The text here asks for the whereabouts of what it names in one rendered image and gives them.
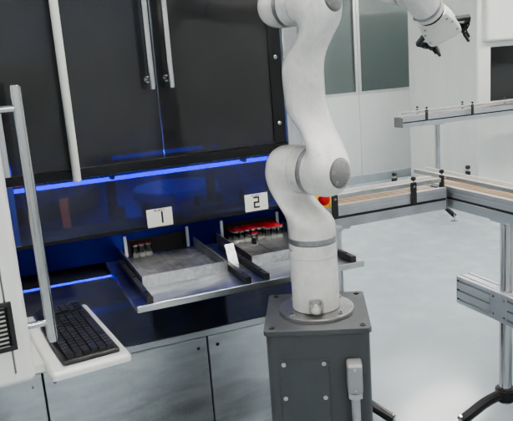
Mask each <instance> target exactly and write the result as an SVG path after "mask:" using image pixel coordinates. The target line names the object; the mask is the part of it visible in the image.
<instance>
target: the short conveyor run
mask: <svg viewBox="0 0 513 421"><path fill-rule="evenodd" d="M396 175H397V173H396V172H393V173H392V176H393V178H392V179H391V180H392V182H387V183H382V184H376V185H366V186H361V187H355V188H350V189H345V190H343V191H342V192H340V193H339V194H337V195H334V196H331V207H328V208H325V209H326V210H327V211H328V212H329V213H330V214H331V215H332V216H333V219H334V220H335V224H336V225H339V226H341V227H347V226H356V225H361V224H366V223H370V222H375V221H384V220H388V219H393V218H398V217H403V216H411V215H416V214H421V213H425V212H431V211H439V210H443V209H447V189H446V187H437V186H432V185H431V184H434V183H439V182H440V178H434V179H431V175H430V176H424V177H419V178H416V177H415V176H411V179H407V180H398V179H397V178H395V176H396Z"/></svg>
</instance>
